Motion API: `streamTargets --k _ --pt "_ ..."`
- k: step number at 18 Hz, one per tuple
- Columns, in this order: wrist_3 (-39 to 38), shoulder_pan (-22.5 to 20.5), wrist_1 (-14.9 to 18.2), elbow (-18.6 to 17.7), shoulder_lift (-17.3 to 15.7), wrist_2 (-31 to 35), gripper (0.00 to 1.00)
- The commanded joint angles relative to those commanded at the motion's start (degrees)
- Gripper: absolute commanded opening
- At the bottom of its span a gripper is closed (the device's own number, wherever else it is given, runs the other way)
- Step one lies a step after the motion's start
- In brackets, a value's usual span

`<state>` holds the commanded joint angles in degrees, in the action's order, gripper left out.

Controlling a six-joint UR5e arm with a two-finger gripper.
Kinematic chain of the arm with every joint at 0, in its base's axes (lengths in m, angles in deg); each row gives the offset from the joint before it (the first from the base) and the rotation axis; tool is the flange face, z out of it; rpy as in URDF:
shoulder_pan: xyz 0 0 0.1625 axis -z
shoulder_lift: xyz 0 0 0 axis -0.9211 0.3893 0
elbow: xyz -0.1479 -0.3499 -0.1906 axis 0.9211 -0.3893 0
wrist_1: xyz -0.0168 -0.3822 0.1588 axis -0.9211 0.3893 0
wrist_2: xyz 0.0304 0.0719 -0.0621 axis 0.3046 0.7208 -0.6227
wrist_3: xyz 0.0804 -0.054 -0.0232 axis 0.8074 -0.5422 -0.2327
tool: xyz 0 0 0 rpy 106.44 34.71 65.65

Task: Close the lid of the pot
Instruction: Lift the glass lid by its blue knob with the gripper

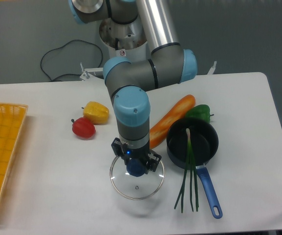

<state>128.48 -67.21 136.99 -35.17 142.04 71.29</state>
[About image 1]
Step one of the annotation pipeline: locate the green onion stalk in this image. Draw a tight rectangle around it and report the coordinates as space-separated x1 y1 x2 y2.
174 128 199 213

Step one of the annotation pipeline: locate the green bell pepper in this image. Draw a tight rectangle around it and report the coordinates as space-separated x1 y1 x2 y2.
185 104 214 123

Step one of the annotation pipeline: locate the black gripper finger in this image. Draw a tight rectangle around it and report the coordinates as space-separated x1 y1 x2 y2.
144 152 161 174
111 138 128 157

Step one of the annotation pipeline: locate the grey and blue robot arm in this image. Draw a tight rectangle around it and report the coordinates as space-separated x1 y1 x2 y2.
69 0 197 177

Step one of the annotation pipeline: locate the dark pot with blue handle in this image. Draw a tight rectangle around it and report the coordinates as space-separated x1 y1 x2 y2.
166 117 223 219

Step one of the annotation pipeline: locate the orange baguette bread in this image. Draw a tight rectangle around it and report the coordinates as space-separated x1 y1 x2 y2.
150 94 195 149

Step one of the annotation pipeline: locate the yellow bell pepper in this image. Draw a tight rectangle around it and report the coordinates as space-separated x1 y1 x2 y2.
82 101 109 125

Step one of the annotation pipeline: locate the black cable on floor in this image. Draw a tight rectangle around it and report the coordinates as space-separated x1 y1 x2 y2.
40 39 104 82

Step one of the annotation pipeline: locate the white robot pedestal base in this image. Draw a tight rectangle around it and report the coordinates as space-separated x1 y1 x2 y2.
79 18 218 81

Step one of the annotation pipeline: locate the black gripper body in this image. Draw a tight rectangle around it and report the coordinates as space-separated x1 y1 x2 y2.
119 141 150 165

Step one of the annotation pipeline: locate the glass pot lid blue knob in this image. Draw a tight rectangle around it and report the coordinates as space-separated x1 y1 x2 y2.
109 156 165 200

